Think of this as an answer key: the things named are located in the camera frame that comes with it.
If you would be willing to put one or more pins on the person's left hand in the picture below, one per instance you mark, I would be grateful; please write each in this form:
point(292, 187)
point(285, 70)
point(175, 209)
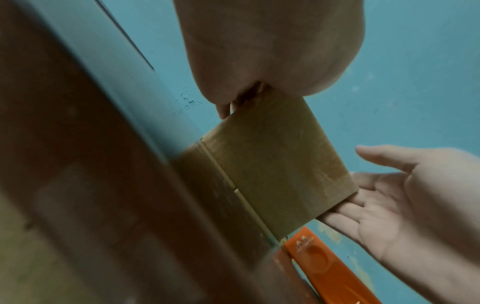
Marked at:
point(270, 44)

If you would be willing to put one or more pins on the dark brown wooden table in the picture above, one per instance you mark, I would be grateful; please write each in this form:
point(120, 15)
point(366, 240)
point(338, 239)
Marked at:
point(112, 178)

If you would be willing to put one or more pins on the person's right hand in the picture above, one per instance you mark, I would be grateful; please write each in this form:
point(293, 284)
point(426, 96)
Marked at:
point(423, 207)

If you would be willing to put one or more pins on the orange tape dispenser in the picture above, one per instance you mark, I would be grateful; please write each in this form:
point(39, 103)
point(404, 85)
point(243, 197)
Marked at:
point(330, 267)

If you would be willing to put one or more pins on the cardboard box with dark edge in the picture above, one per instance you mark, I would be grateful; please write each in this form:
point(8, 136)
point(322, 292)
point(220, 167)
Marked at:
point(277, 166)

